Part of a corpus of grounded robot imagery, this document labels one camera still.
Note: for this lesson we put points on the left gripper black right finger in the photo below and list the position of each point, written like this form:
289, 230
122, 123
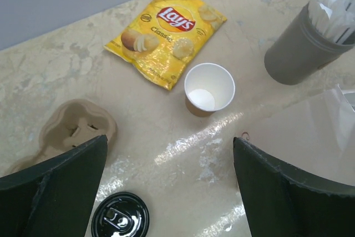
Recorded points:
281, 199

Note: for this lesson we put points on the cardboard cup carrier tray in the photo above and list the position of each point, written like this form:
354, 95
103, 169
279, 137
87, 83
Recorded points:
72, 124

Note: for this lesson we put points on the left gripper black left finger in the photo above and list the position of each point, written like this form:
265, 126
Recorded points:
54, 197

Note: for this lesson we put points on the grey straw holder cup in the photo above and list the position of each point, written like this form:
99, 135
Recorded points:
301, 50

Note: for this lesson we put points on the brown paper cup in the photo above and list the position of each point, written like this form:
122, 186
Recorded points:
208, 88

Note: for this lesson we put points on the yellow Lays chips bag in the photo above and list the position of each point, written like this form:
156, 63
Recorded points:
165, 37

